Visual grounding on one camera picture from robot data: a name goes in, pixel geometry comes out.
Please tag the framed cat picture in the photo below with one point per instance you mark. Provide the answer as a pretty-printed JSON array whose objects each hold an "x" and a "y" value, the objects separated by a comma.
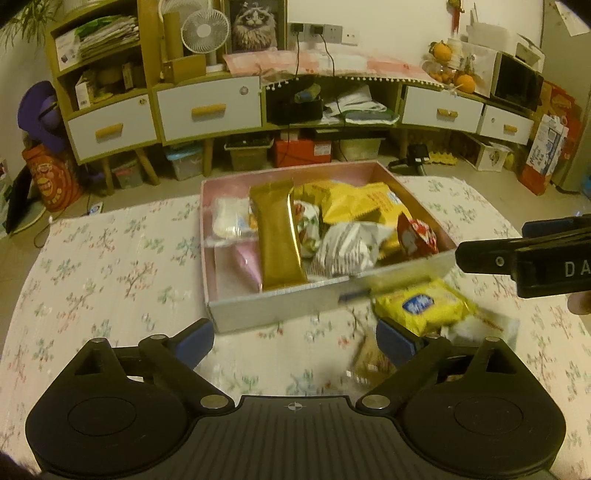
[{"x": 256, "y": 23}]

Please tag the clear plastic bin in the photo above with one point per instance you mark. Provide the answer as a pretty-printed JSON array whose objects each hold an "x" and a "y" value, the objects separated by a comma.
[
  {"x": 360, "y": 147},
  {"x": 247, "y": 152}
]

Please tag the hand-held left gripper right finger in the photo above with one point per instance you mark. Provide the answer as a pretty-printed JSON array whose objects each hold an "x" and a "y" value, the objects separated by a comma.
[{"x": 393, "y": 344}]

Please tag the brown biscuit packet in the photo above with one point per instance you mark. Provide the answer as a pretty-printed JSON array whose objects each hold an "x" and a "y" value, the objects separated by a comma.
[{"x": 369, "y": 362}]

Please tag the pink cardboard box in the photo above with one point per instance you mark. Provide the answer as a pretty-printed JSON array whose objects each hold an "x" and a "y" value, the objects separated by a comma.
[{"x": 323, "y": 302}]

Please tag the white printed carton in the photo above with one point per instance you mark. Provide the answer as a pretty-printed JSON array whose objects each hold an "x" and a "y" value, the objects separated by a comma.
[{"x": 489, "y": 154}]

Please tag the long gold snack packet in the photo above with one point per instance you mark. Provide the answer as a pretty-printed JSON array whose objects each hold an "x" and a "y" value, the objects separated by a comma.
[{"x": 277, "y": 240}]

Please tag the person's right hand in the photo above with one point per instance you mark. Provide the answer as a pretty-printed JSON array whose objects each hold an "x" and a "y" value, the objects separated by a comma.
[{"x": 581, "y": 304}]

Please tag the white brown striped packet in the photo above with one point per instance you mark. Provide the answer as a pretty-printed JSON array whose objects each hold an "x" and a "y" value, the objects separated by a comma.
[{"x": 346, "y": 247}]

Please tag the purple hat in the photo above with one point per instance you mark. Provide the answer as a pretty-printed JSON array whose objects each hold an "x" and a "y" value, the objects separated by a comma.
[{"x": 39, "y": 115}]

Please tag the small clear white packet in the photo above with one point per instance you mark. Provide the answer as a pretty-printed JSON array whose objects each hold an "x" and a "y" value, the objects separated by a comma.
[{"x": 228, "y": 219}]

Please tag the orange printed bag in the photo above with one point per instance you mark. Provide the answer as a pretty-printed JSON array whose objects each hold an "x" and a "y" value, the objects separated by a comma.
[{"x": 48, "y": 177}]

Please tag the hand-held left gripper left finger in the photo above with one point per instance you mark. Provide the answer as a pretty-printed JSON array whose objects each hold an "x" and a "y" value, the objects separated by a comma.
[{"x": 197, "y": 340}]

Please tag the black microwave oven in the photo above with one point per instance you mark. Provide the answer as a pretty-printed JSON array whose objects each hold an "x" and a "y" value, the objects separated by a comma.
[{"x": 517, "y": 83}]

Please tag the blue lid plastic bin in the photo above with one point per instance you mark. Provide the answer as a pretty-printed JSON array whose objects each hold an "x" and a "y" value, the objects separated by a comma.
[{"x": 184, "y": 161}]

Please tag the red white paper bag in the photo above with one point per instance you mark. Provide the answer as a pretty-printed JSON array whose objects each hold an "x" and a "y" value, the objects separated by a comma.
[{"x": 545, "y": 152}]

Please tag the orange fruit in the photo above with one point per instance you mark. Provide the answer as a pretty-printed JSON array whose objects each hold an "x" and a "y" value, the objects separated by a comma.
[
  {"x": 441, "y": 50},
  {"x": 464, "y": 83}
]

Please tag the floral print snack packet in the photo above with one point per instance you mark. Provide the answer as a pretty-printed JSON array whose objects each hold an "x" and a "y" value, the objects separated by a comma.
[{"x": 307, "y": 226}]

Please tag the green houseplant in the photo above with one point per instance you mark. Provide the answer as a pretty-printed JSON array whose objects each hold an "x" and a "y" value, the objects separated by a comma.
[{"x": 23, "y": 18}]

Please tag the pile of folded clothes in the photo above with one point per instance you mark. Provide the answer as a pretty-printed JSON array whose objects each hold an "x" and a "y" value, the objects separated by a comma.
[{"x": 364, "y": 108}]

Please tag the yellow packet with blue label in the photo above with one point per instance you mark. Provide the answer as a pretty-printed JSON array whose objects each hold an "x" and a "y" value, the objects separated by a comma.
[{"x": 422, "y": 307}]

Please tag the stack of papers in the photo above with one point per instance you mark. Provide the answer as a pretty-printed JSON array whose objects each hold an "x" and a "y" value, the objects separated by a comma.
[{"x": 108, "y": 34}]

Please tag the pink table runner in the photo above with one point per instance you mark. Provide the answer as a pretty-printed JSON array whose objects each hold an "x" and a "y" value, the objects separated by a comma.
[{"x": 323, "y": 62}]

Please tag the wooden shelf cabinet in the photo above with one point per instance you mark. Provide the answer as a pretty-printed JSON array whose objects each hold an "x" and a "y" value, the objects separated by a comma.
[{"x": 150, "y": 55}]

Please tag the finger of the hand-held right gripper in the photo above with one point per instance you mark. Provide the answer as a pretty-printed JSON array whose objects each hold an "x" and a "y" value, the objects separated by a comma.
[
  {"x": 549, "y": 226},
  {"x": 489, "y": 261}
]

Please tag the red white snack packet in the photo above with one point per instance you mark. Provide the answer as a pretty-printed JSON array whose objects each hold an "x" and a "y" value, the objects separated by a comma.
[{"x": 416, "y": 235}]

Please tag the yellow egg tray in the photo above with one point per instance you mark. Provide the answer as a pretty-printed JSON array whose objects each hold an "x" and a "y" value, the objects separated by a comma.
[{"x": 441, "y": 159}]

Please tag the yellow crinkled snack packet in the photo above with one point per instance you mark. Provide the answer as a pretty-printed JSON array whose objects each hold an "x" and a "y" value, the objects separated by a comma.
[{"x": 369, "y": 203}]

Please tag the pink snack packet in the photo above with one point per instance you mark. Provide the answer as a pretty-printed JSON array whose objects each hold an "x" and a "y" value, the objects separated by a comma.
[{"x": 244, "y": 263}]

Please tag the white desk fan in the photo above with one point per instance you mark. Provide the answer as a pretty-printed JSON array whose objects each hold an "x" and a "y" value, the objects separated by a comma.
[{"x": 203, "y": 30}]

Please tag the red storage box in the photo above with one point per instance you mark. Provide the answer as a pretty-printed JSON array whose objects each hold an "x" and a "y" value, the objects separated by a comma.
[{"x": 302, "y": 152}]

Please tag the black electronic device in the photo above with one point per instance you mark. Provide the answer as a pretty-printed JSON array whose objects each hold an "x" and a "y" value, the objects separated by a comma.
[{"x": 295, "y": 108}]

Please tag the wall power outlet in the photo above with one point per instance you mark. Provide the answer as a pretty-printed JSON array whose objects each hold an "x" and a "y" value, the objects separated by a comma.
[{"x": 323, "y": 32}]

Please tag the floral tablecloth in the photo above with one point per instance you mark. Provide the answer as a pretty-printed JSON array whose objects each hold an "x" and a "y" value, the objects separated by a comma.
[{"x": 115, "y": 277}]

